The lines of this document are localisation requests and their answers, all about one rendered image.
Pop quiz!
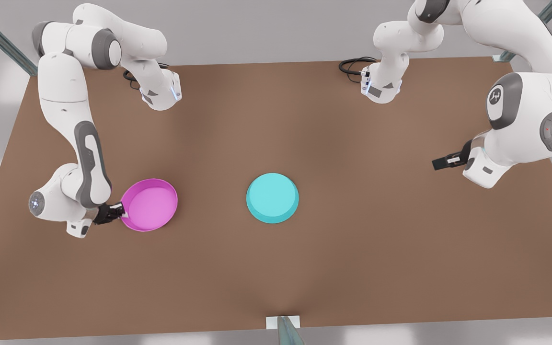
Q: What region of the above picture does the pink plate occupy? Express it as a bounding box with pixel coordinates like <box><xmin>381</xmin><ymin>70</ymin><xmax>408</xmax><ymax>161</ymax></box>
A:
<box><xmin>120</xmin><ymin>178</ymin><xmax>179</xmax><ymax>232</ymax></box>

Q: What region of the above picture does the blue plate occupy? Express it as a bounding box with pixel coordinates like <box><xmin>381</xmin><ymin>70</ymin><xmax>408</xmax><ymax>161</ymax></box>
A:
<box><xmin>246</xmin><ymin>173</ymin><xmax>300</xmax><ymax>225</ymax></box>

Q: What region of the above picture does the black cable loop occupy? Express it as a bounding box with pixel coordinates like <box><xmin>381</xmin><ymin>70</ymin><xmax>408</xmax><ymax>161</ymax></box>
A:
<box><xmin>123</xmin><ymin>62</ymin><xmax>171</xmax><ymax>92</ymax></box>
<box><xmin>339</xmin><ymin>57</ymin><xmax>378</xmax><ymax>85</ymax></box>

